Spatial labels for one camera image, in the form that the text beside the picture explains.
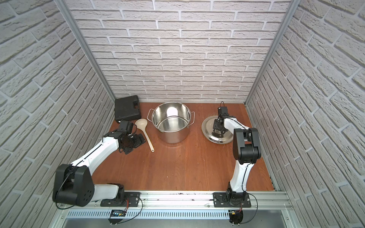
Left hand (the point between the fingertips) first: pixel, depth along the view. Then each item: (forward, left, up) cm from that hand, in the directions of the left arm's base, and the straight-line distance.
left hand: (137, 141), depth 88 cm
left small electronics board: (-37, +6, -11) cm, 39 cm away
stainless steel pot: (+19, -21, -4) cm, 29 cm away
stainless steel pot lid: (+15, -47, -6) cm, 50 cm away
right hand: (+15, -57, -3) cm, 59 cm away
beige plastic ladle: (+17, +1, -5) cm, 18 cm away
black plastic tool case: (+29, +15, -2) cm, 33 cm away
